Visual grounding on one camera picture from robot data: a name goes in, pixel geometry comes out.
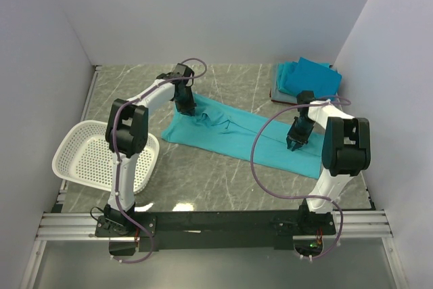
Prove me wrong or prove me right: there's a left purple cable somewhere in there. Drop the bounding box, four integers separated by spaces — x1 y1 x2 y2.
110 58 208 265

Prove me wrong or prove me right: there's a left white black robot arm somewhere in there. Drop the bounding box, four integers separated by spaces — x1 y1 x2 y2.
104 62 196 236

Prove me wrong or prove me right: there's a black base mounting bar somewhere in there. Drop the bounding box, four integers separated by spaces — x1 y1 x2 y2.
95 209 337 252

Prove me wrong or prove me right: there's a purple cable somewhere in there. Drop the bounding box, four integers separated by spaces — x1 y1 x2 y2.
250 96 352 261
110 58 208 265

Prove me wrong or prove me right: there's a folded blue t shirt top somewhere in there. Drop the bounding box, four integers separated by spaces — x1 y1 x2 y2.
283 58 342 98

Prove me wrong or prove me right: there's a folded red t shirt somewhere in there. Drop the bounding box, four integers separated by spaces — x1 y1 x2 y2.
269 89 297 105

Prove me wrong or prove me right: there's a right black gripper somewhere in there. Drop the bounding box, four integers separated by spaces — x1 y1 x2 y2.
286 117 315 151

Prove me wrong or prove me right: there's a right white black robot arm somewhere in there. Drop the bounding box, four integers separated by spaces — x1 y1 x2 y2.
286 91 371 234

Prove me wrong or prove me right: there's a white perforated plastic basket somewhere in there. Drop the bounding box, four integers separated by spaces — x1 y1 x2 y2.
52 120 160 194

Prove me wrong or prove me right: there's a turquoise t shirt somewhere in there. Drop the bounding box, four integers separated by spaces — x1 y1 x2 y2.
161 94 324 179
277 62 300 96

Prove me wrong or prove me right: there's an aluminium frame rail front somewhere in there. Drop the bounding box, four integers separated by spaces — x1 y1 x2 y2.
35 210 393 241

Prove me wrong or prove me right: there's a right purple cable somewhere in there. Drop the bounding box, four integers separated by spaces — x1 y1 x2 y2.
250 96 352 261

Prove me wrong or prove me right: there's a folded turquoise t shirt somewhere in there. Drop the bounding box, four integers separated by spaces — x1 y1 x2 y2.
277 62 300 96

